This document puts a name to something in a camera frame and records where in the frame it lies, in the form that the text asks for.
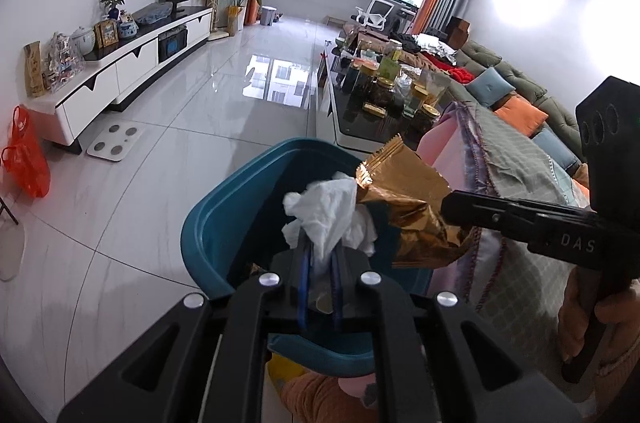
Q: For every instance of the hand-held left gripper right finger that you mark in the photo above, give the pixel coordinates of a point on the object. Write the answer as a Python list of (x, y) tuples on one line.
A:
[(337, 298)]

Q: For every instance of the teal trash bin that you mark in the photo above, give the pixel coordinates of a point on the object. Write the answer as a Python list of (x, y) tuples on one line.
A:
[(235, 213)]

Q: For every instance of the white bathroom scale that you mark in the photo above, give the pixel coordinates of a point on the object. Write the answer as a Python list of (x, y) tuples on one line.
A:
[(116, 142)]

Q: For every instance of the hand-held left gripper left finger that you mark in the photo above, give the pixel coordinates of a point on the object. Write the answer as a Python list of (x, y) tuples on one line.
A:
[(303, 298)]

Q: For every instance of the person's right hand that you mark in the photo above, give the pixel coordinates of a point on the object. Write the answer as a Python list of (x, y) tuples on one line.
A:
[(620, 308)]

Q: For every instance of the brown wooden cabinet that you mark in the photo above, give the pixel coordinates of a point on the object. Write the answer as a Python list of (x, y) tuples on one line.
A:
[(457, 30)]

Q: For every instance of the small grey bin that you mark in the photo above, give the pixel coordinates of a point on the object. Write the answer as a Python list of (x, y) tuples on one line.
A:
[(267, 15)]

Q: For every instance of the blue cushion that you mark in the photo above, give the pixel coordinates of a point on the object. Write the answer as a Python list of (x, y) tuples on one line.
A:
[(490, 85), (557, 150)]

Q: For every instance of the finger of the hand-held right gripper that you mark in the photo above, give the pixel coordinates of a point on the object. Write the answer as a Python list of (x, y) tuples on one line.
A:
[(490, 215)]

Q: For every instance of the person's orange fleece leg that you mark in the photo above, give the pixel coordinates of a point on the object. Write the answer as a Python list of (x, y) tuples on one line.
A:
[(320, 398)]

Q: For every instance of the large gold foil wrapper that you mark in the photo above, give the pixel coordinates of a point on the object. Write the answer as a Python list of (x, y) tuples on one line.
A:
[(410, 203)]

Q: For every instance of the tall gold bottle box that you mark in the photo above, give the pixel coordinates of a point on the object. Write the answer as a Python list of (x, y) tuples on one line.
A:
[(34, 68)]

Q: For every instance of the white ceramic jar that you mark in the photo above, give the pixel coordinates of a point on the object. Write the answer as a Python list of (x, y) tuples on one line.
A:
[(83, 40)]

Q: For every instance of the black glass coffee table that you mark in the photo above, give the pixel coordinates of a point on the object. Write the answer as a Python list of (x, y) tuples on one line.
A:
[(350, 123)]

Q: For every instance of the patterned tablecloth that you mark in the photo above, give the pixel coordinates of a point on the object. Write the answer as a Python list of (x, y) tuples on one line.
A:
[(515, 153)]

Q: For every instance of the person's right forearm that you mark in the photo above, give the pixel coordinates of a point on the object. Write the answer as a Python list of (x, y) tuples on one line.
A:
[(622, 355)]

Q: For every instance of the blue folded cloth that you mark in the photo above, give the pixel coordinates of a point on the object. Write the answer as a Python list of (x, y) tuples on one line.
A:
[(152, 14)]

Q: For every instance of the white TV cabinet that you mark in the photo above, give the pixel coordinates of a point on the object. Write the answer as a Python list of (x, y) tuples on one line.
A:
[(140, 53)]

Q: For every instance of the red cloth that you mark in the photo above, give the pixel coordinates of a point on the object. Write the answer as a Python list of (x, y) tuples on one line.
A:
[(452, 70)]

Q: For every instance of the black cloth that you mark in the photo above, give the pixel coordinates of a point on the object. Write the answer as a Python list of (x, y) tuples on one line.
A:
[(407, 43)]

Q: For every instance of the white tissue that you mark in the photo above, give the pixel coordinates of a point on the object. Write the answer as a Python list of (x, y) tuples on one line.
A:
[(325, 213)]

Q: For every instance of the red plastic bag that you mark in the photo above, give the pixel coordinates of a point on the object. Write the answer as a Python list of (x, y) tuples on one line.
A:
[(27, 153)]

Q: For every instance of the white crumpled cloth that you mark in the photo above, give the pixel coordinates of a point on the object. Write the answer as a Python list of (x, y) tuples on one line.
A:
[(442, 43)]

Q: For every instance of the wooden picture frame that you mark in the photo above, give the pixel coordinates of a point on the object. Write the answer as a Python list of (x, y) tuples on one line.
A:
[(106, 34)]

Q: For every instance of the green sofa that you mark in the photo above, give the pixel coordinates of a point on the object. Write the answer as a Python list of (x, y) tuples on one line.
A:
[(525, 78)]

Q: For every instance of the clear snack bag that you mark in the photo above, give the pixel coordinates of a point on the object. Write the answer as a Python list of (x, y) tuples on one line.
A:
[(432, 85)]

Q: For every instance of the clear display box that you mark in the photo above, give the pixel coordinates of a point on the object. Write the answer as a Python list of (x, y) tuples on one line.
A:
[(62, 63)]

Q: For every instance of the blue and white porcelain jar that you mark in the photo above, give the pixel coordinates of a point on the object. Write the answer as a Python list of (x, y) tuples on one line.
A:
[(127, 27)]

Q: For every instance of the group of glass jars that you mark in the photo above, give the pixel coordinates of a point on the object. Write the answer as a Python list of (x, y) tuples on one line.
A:
[(385, 88)]

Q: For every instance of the orange cushion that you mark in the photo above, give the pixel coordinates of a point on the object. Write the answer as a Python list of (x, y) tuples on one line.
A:
[(580, 183), (520, 115)]

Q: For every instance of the white office chair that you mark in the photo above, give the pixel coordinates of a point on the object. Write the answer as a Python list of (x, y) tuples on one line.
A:
[(375, 10)]

